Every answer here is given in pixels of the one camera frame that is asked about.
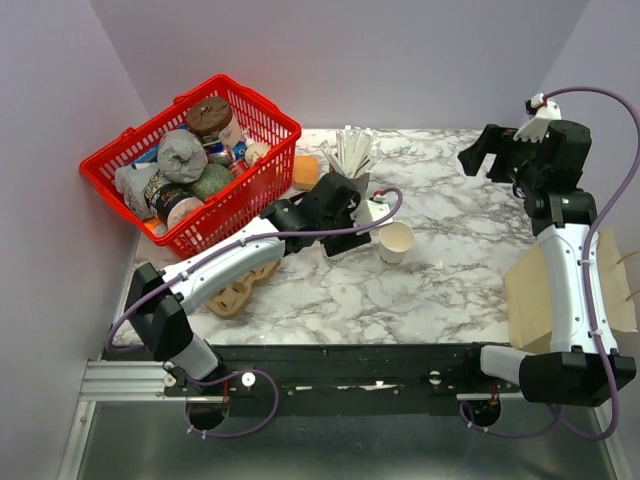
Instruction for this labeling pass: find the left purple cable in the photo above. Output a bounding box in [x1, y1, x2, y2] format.
[103, 187, 404, 439]

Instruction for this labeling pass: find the purple cable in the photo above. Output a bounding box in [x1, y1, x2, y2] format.
[458, 86, 640, 442]
[103, 187, 404, 439]

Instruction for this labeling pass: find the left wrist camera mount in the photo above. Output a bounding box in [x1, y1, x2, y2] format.
[351, 200, 394, 235]

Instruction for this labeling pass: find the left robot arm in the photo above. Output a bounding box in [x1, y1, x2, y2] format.
[125, 172, 389, 395]

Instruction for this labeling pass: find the grey crumpled paper bag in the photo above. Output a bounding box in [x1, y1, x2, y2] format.
[157, 129, 208, 184]

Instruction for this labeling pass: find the brown paper bag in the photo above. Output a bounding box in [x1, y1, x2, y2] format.
[504, 227, 637, 353]

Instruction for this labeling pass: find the white crumpled paper wrapper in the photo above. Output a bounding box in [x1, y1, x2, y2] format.
[115, 162, 159, 220]

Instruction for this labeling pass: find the white paper cup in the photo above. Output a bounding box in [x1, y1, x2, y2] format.
[379, 221, 415, 264]

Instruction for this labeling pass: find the green avocado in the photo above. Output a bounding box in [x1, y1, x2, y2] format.
[189, 164, 235, 201]

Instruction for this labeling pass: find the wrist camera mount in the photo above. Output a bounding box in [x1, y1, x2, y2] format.
[351, 200, 394, 235]
[514, 93, 562, 143]

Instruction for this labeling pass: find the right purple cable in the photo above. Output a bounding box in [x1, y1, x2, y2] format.
[458, 86, 640, 442]

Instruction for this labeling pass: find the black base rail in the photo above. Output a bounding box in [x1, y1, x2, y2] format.
[164, 343, 519, 417]

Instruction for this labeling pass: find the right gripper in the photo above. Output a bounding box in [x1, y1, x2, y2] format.
[459, 123, 548, 191]

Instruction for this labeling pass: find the white paper straws bundle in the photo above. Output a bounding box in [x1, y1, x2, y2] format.
[320, 125, 381, 179]

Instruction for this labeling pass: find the red plastic basket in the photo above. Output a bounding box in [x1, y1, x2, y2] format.
[79, 74, 301, 259]

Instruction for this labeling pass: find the cardboard cup carrier tray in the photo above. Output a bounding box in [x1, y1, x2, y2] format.
[205, 261, 280, 320]

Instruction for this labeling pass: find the black printed paper cup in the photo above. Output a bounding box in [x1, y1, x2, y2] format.
[145, 182, 204, 230]

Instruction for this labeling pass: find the orange sponge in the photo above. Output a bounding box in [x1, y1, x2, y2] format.
[292, 155, 320, 191]

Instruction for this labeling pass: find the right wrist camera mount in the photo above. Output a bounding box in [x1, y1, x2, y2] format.
[514, 93, 562, 143]

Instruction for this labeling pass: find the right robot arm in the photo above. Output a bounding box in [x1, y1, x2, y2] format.
[458, 120, 636, 407]

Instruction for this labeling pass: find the brown lidded ice cream tub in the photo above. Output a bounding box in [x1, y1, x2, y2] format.
[185, 96, 233, 136]

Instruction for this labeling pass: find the grey straw holder cup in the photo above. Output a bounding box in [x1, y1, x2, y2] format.
[325, 170, 370, 199]

